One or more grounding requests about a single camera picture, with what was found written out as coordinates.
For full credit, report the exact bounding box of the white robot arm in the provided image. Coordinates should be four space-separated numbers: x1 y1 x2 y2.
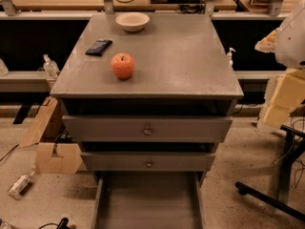
254 0 305 128

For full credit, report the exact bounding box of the clear sanitizer bottle left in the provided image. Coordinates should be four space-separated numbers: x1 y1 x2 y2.
43 54 60 78

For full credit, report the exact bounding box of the grey middle drawer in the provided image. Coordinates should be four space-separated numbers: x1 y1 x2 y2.
81 152 215 172

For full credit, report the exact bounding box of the grey drawer cabinet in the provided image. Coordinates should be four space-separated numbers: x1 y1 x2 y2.
50 12 245 229

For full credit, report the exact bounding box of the clear plastic bottle on floor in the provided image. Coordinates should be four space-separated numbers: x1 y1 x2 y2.
8 168 35 199

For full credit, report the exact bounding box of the grey top drawer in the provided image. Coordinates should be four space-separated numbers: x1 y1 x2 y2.
63 115 232 143

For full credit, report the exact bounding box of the white pump bottle right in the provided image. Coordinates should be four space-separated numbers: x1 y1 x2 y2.
227 47 236 67

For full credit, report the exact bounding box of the black metal stand base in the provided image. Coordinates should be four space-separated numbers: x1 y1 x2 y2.
235 125 305 221

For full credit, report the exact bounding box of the grey open bottom drawer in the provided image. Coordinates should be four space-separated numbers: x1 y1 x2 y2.
91 172 205 229

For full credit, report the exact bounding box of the red apple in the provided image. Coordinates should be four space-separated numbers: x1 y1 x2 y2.
111 53 135 79

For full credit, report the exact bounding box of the white ceramic bowl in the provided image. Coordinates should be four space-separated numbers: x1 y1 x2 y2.
115 12 150 32

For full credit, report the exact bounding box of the brown cardboard box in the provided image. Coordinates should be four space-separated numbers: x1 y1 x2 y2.
19 97 82 175

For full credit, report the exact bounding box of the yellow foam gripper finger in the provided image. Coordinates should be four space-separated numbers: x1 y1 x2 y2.
258 69 305 128
254 30 277 53

